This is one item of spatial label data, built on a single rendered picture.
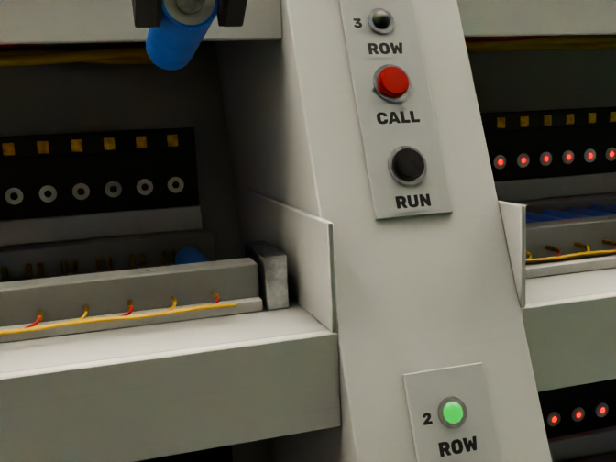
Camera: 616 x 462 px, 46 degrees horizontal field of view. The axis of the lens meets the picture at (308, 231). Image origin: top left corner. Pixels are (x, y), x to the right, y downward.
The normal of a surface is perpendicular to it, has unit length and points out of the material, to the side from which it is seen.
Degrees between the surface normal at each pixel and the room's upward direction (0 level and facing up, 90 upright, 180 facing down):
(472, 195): 90
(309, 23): 90
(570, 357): 111
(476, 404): 90
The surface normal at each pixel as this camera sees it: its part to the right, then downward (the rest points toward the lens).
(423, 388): 0.25, -0.23
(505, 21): 0.29, 0.14
